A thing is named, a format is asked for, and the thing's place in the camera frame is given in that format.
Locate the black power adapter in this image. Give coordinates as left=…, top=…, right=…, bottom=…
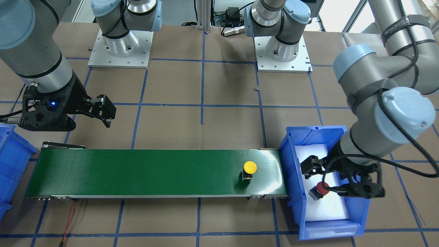
left=225, top=7, right=240, bottom=22

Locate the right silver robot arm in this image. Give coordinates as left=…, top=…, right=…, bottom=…
left=1, top=0, right=163, bottom=131

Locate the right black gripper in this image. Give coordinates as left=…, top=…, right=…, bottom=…
left=18, top=74, right=117, bottom=131

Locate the green conveyor belt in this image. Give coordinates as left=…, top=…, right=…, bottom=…
left=25, top=148, right=288, bottom=199

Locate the aluminium frame post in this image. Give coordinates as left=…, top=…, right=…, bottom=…
left=195, top=0, right=213, bottom=33

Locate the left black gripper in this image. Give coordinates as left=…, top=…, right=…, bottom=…
left=300, top=141, right=385, bottom=199

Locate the red push button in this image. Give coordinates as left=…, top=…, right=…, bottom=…
left=308, top=182, right=329, bottom=201

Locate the blue bin at belt end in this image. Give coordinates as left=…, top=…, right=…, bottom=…
left=0, top=123, right=37, bottom=219

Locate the white foam pad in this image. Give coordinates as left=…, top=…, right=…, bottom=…
left=295, top=144, right=349, bottom=222

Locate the red black wire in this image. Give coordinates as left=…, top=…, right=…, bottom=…
left=62, top=201, right=76, bottom=243

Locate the silver cylindrical connector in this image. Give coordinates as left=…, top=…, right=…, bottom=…
left=222, top=26, right=246, bottom=37

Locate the yellow push button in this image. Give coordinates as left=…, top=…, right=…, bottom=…
left=241, top=161, right=257, bottom=181

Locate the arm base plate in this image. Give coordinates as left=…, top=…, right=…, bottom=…
left=253, top=36, right=312, bottom=73
left=88, top=30, right=155, bottom=69

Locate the black braided cable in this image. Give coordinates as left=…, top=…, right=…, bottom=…
left=321, top=0, right=439, bottom=192

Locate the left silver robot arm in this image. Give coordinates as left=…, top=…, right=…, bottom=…
left=301, top=0, right=438, bottom=200

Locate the blue bin with buttons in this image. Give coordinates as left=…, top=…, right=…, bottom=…
left=279, top=125, right=370, bottom=240

